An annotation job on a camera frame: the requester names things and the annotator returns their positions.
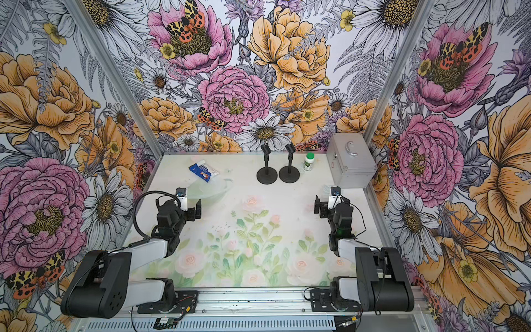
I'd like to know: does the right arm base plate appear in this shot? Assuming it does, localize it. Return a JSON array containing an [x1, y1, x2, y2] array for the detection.
[[304, 287, 363, 313]]

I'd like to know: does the white green-capped pill bottle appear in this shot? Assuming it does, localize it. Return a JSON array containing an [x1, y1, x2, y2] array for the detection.
[[304, 152, 315, 172]]

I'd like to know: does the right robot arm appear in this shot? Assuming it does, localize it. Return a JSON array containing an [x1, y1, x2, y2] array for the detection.
[[311, 195, 415, 313]]

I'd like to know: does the black round stand base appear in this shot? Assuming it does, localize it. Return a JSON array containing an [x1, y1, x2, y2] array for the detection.
[[278, 165, 300, 183]]

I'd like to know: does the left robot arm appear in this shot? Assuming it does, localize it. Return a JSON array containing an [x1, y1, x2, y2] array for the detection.
[[60, 201, 202, 318]]

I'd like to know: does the silver first aid case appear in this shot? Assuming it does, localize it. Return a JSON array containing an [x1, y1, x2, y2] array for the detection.
[[326, 133, 378, 189]]

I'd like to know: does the white vented cable duct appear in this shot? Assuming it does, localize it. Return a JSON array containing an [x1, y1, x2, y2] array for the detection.
[[83, 316, 336, 331]]

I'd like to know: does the blue gauze bandage packet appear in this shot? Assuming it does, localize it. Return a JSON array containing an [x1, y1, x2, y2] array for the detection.
[[189, 160, 219, 183]]

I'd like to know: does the aluminium front rail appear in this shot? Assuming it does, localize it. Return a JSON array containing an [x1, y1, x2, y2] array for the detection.
[[74, 286, 430, 318]]

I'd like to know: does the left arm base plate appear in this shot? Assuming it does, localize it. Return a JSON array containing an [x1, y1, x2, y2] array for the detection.
[[137, 290, 199, 315]]

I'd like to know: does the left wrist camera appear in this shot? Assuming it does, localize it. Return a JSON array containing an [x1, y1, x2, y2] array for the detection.
[[175, 188, 188, 212]]

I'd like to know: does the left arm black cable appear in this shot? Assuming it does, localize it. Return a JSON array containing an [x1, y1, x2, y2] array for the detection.
[[132, 190, 182, 241]]

